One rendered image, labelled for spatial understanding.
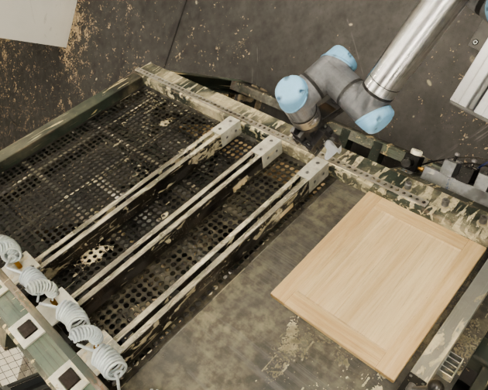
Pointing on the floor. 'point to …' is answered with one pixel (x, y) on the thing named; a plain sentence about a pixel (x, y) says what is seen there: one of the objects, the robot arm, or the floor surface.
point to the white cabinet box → (29, 20)
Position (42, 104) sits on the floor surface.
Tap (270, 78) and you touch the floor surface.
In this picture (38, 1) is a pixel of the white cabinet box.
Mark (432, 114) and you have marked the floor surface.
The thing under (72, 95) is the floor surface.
